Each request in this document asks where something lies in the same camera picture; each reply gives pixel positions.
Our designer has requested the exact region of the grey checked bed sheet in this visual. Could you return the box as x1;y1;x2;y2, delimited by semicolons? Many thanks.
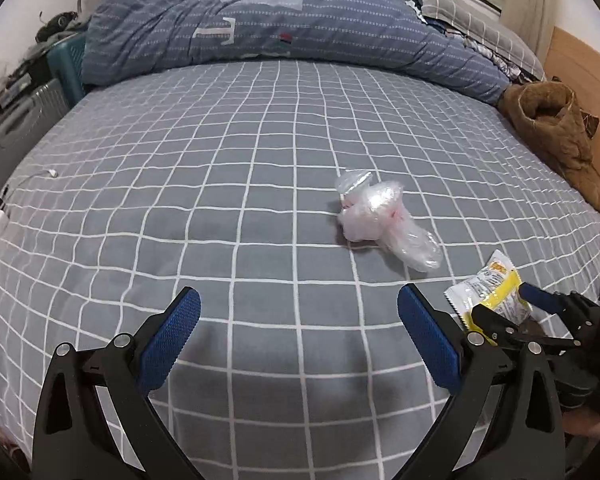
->
0;61;600;479

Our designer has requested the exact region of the brown fleece garment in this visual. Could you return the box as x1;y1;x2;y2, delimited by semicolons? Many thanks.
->
498;81;600;213

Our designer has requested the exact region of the grey suitcase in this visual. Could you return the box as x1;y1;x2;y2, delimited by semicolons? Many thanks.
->
0;78;69;192

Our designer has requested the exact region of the blue quilted duvet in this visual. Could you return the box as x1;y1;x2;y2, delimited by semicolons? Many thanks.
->
82;0;510;104

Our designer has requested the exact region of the teal plastic stool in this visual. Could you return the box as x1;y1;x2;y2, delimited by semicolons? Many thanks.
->
46;32;86;107

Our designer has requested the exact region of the yellow snack wrapper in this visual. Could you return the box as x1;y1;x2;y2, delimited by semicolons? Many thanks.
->
444;249;531;334

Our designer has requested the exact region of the grey checked pillow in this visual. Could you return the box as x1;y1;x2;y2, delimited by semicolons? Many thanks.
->
415;0;545;82

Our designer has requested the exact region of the clear bubble wrap bag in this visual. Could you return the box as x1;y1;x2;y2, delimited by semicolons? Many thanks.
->
335;169;443;273

